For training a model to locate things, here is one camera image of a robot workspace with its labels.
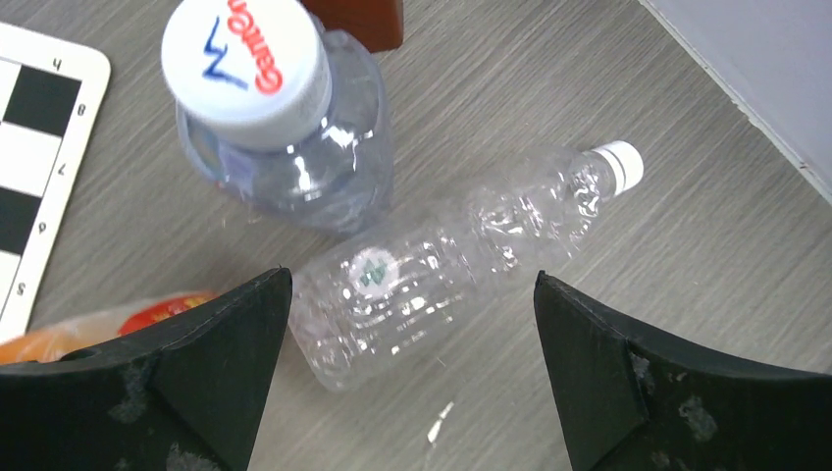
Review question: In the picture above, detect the black white chessboard mat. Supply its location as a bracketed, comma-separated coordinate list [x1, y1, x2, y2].
[1, 24, 111, 341]

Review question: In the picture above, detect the orange crushed plastic bottle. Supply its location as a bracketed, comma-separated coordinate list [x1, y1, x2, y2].
[1, 290, 217, 365]

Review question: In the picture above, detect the white green bottle cap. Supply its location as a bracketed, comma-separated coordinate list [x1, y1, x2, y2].
[347, 247, 399, 299]

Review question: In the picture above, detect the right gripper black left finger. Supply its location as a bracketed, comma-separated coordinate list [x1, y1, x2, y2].
[1, 268, 292, 470]

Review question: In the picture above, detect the clear plastic bottle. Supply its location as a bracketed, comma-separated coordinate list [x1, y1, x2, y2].
[289, 140, 645, 392]

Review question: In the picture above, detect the upright bottle white red cap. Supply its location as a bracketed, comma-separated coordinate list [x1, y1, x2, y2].
[160, 0, 394, 236]

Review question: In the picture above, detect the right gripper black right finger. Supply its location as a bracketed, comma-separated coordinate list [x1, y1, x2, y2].
[534, 273, 831, 470]

